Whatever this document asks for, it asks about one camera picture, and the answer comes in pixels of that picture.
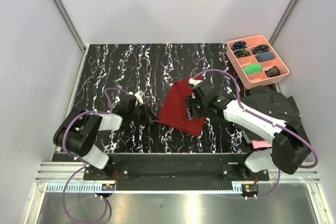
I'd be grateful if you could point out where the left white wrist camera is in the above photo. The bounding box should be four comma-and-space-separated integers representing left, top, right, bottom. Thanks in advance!
128, 90, 144, 105

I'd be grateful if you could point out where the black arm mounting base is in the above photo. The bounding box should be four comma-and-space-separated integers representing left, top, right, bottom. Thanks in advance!
83, 153, 269, 182

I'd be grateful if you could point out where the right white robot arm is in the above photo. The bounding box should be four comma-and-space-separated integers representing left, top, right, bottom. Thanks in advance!
185, 78, 312, 180

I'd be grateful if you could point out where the black green rolled sock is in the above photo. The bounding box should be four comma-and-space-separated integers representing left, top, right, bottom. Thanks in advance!
234, 49, 250, 58

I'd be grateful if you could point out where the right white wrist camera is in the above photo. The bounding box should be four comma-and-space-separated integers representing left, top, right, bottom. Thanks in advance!
187, 78, 204, 89

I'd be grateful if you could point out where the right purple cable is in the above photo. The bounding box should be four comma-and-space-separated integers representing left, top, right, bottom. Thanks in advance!
194, 69, 319, 200

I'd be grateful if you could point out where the dark striped folded shirt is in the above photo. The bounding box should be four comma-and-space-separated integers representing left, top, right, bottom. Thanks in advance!
235, 86, 300, 145

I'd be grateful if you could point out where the red cloth napkin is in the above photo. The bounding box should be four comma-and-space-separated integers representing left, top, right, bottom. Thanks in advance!
158, 78, 205, 137

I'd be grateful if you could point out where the purple cable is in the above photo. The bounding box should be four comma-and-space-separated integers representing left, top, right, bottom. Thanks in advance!
194, 69, 319, 200
62, 87, 112, 223

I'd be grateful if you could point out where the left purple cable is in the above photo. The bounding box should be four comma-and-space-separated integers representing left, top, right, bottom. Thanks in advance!
62, 87, 112, 223

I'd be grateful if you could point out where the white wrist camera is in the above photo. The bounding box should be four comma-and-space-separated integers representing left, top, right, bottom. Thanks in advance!
187, 78, 204, 89
128, 90, 144, 105

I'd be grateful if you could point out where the black blue rolled sock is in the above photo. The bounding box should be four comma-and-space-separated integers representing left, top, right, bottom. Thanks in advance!
232, 41, 247, 51

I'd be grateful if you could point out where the black marble pattern mat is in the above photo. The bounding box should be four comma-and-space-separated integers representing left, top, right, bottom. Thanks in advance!
73, 43, 251, 154

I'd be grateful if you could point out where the pink folded garment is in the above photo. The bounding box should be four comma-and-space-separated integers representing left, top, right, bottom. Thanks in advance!
251, 140, 272, 149

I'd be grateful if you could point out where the dark patterned rolled sock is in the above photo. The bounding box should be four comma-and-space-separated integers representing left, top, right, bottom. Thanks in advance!
265, 66, 281, 78

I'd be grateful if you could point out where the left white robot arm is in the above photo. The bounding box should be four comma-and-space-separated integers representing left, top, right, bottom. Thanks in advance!
53, 94, 159, 180

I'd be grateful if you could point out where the navy patterned rolled sock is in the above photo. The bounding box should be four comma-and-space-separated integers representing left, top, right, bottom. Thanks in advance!
252, 44, 270, 55

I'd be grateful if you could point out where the pink divided organizer tray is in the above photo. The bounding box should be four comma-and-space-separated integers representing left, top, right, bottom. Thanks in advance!
227, 35, 289, 89

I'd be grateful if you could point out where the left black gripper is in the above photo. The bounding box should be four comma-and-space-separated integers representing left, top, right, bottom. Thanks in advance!
129, 101, 159, 125

